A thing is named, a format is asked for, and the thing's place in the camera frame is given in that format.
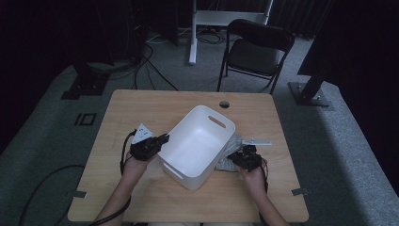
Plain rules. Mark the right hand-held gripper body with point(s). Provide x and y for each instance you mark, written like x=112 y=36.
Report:
x=247 y=160

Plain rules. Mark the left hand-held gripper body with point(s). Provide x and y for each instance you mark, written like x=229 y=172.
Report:
x=144 y=150

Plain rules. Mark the grey knitted cloth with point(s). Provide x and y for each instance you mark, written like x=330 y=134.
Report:
x=228 y=149

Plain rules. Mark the white plastic bin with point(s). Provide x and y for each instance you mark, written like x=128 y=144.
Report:
x=196 y=146

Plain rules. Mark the person's left hand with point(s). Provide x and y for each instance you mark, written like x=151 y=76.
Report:
x=135 y=168

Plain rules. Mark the person's right hand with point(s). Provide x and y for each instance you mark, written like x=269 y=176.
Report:
x=254 y=180

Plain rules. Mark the grey tape strip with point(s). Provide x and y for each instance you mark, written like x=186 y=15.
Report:
x=300 y=191
x=80 y=194

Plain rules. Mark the black metal stand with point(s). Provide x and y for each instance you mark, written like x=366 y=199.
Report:
x=309 y=94
x=84 y=84

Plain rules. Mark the black folding chair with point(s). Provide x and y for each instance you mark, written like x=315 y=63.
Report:
x=254 y=56

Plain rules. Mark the dark equipment rack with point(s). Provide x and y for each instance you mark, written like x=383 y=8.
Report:
x=136 y=31

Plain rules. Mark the dark curtain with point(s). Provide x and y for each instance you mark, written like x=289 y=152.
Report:
x=301 y=15

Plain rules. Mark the white metal desk frame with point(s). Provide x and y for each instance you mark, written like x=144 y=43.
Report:
x=219 y=17

